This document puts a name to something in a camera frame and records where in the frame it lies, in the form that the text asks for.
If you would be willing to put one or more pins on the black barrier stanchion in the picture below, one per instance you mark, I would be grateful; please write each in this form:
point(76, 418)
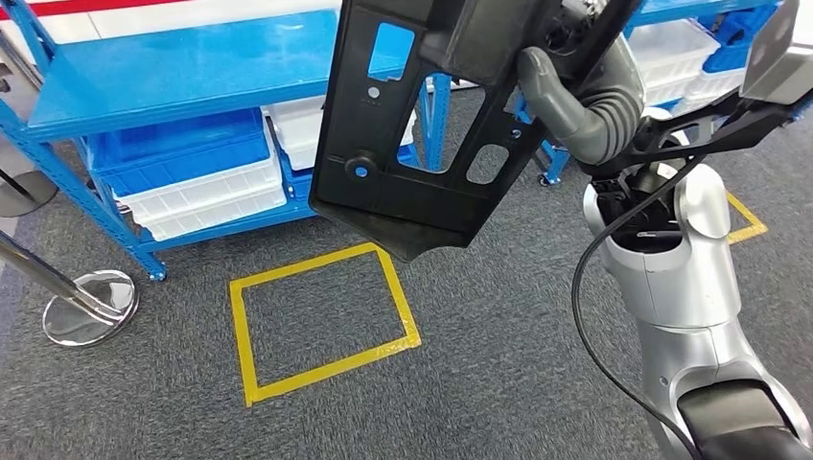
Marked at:
point(28, 200)

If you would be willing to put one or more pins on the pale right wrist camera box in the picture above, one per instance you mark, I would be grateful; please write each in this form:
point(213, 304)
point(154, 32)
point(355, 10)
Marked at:
point(772, 57)

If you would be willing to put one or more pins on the red barrier belt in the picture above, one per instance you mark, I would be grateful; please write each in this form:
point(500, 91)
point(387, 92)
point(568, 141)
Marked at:
point(76, 6)

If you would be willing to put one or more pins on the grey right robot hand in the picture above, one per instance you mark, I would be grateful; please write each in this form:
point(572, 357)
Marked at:
point(546, 95)

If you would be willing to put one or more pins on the yellow floor tape square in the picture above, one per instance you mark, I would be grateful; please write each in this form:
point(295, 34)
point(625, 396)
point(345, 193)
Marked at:
point(330, 369)

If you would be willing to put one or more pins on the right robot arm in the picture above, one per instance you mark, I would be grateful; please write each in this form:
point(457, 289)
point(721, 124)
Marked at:
point(686, 286)

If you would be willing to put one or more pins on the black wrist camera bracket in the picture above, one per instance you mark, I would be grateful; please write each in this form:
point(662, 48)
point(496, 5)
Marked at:
point(673, 143)

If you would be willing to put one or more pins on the black plastic car trim panel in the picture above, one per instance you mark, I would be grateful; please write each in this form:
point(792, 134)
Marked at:
point(381, 190)

